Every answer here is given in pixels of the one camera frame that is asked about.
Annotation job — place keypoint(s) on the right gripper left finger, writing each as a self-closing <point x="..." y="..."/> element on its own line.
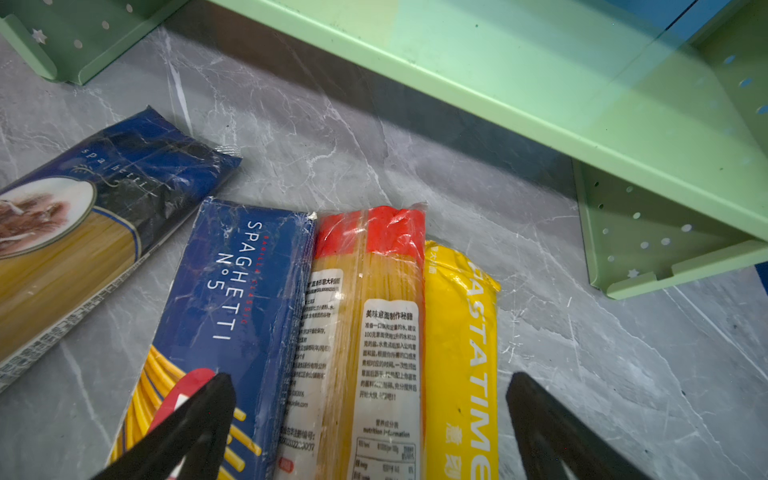
<point x="192" y="439"/>

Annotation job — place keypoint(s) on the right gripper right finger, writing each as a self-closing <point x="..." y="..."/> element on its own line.
<point x="553" y="443"/>

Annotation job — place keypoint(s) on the blue Barilla spaghetti box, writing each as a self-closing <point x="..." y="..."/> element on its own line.
<point x="234" y="308"/>

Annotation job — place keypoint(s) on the yellow pasta bag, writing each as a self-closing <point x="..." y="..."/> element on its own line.
<point x="460" y="367"/>

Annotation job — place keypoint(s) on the green metal two-tier shelf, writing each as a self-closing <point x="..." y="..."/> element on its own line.
<point x="592" y="131"/>

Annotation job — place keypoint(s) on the red-ended clear spaghetti bag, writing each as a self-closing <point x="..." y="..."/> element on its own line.
<point x="355" y="404"/>

